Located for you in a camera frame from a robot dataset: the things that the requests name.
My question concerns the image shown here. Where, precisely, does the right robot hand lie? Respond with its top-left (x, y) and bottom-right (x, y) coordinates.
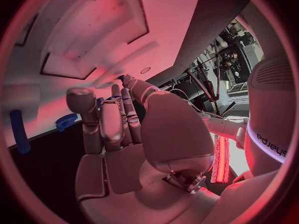
top-left (65, 74), bottom-right (221, 224)

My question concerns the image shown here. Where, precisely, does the white task board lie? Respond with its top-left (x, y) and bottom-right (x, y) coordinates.
top-left (1, 0), bottom-right (250, 150)

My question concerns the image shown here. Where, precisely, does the glowing light bar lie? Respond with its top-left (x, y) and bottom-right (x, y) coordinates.
top-left (210, 134), bottom-right (231, 184)

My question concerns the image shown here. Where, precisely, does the dark tripod stand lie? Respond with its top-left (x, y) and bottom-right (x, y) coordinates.
top-left (185, 39), bottom-right (223, 115)

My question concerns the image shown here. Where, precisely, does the blue block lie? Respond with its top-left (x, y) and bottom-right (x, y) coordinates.
top-left (96, 97), bottom-right (113, 109)

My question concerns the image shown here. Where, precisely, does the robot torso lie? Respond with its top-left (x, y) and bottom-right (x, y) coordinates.
top-left (243, 55), bottom-right (296, 176)

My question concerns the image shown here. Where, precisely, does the blue gear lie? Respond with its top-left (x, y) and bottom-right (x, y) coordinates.
top-left (55, 113), bottom-right (79, 132)

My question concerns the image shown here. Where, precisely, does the blue long cylinder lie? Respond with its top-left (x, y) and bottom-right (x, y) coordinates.
top-left (9, 110), bottom-right (32, 155)

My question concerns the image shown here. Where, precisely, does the white cable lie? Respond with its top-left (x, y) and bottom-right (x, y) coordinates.
top-left (167, 88), bottom-right (226, 119)

